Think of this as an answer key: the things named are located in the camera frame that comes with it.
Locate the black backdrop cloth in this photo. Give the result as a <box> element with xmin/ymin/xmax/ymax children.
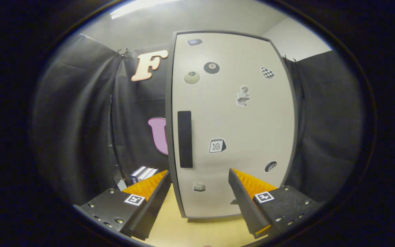
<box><xmin>33</xmin><ymin>33</ymin><xmax>366</xmax><ymax>206</ymax></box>

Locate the white cabinet door black handle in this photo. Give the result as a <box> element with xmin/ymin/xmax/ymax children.
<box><xmin>171</xmin><ymin>33</ymin><xmax>296</xmax><ymax>218</ymax></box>

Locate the dark grey cabinet body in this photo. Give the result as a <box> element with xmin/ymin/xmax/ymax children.
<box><xmin>165</xmin><ymin>30</ymin><xmax>299</xmax><ymax>223</ymax></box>

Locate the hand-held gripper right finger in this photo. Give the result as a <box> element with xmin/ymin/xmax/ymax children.
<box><xmin>228</xmin><ymin>168</ymin><xmax>321</xmax><ymax>239</ymax></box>

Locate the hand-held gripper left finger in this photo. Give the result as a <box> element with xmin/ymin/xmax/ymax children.
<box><xmin>73</xmin><ymin>170</ymin><xmax>171</xmax><ymax>240</ymax></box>

